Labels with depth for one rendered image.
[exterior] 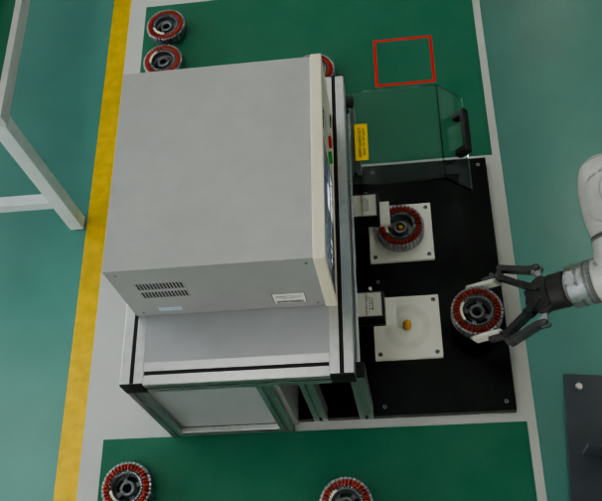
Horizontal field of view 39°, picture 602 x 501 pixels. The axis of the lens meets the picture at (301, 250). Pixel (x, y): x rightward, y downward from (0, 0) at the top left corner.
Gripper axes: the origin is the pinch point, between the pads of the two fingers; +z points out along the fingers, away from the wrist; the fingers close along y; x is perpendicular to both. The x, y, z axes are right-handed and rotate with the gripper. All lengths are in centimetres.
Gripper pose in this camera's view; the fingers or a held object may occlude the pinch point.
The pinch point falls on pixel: (479, 312)
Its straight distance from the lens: 188.8
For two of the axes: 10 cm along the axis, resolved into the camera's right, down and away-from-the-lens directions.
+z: -7.9, 2.8, 5.4
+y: 0.1, 8.9, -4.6
